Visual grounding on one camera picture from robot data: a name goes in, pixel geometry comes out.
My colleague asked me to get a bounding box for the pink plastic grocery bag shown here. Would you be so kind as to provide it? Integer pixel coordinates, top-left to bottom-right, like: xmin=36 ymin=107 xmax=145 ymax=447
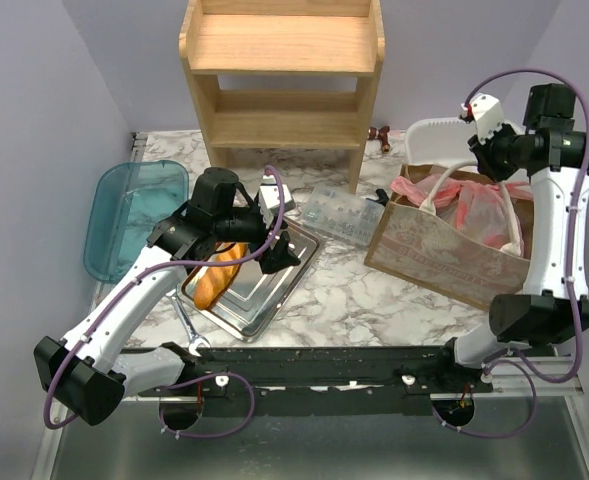
xmin=391 ymin=173 xmax=533 ymax=257

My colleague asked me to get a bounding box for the brown burlap tote bag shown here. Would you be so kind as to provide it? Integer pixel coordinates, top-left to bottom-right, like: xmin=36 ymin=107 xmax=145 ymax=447
xmin=365 ymin=162 xmax=534 ymax=310

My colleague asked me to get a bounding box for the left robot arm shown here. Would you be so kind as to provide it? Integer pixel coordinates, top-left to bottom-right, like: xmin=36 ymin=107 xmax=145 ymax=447
xmin=34 ymin=165 xmax=300 ymax=430

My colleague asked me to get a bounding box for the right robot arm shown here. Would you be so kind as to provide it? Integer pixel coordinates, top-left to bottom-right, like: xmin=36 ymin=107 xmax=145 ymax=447
xmin=433 ymin=83 xmax=589 ymax=392

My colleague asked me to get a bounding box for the metal baking tray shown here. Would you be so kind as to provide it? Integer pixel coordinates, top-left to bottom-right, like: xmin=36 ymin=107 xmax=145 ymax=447
xmin=201 ymin=220 xmax=323 ymax=343

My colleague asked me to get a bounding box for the toy baguette bread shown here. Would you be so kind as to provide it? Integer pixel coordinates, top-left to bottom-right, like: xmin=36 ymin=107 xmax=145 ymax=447
xmin=193 ymin=243 xmax=247 ymax=310

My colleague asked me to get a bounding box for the white plastic bin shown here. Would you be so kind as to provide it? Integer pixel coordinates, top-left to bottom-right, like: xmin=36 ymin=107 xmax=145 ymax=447
xmin=404 ymin=117 xmax=476 ymax=166

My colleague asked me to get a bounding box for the clear plastic screw box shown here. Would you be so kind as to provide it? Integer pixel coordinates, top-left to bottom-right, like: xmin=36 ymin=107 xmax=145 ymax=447
xmin=300 ymin=186 xmax=384 ymax=248

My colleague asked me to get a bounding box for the steel combination wrench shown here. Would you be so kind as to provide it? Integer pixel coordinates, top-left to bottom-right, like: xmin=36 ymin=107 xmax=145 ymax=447
xmin=166 ymin=288 xmax=210 ymax=357

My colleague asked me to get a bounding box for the black pipe tee fitting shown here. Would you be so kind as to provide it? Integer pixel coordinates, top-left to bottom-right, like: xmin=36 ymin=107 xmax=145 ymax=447
xmin=369 ymin=188 xmax=389 ymax=207

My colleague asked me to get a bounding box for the copper pipe fitting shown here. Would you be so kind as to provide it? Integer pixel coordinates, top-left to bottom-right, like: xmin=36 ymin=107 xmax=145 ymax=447
xmin=367 ymin=125 xmax=391 ymax=154

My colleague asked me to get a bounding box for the teal plastic bin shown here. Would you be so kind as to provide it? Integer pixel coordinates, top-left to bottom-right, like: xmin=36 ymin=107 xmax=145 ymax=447
xmin=83 ymin=160 xmax=189 ymax=284

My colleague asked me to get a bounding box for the wooden step shelf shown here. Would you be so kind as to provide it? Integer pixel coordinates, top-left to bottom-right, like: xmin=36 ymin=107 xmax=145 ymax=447
xmin=178 ymin=0 xmax=386 ymax=192

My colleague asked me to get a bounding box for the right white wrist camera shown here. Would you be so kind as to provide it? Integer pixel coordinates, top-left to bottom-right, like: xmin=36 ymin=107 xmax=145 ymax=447
xmin=460 ymin=93 xmax=505 ymax=145

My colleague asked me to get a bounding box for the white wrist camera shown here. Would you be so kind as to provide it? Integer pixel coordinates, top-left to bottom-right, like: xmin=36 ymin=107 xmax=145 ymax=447
xmin=460 ymin=93 xmax=505 ymax=145
xmin=258 ymin=184 xmax=296 ymax=227

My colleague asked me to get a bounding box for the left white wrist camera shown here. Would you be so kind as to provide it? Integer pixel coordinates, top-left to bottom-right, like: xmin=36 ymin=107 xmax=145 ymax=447
xmin=258 ymin=184 xmax=296 ymax=227

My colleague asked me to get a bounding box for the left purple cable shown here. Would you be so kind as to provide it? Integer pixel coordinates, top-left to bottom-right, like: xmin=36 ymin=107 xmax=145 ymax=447
xmin=42 ymin=164 xmax=287 ymax=440

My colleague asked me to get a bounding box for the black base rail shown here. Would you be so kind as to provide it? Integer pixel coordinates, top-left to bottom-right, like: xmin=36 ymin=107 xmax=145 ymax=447
xmin=144 ymin=346 xmax=493 ymax=417

